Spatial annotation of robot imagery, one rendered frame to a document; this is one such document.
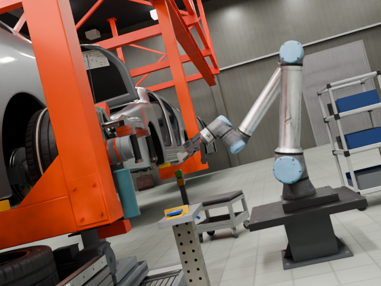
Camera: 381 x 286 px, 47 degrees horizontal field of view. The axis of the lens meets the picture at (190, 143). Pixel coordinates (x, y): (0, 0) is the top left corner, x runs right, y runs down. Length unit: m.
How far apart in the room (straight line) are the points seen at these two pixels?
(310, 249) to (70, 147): 1.39
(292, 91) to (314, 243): 0.83
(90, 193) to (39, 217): 0.25
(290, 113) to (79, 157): 1.08
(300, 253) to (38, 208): 1.39
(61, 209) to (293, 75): 1.31
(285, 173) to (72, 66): 1.18
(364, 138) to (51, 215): 2.42
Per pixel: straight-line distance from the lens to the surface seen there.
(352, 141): 3.55
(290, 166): 2.30
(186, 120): 6.06
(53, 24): 2.04
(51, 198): 2.01
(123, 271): 2.47
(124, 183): 2.28
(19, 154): 2.66
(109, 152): 2.40
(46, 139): 2.27
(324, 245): 2.53
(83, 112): 1.93
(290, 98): 2.31
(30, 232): 2.06
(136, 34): 8.85
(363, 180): 3.58
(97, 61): 5.84
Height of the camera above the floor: 0.70
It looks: 2 degrees up
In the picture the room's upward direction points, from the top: 14 degrees counter-clockwise
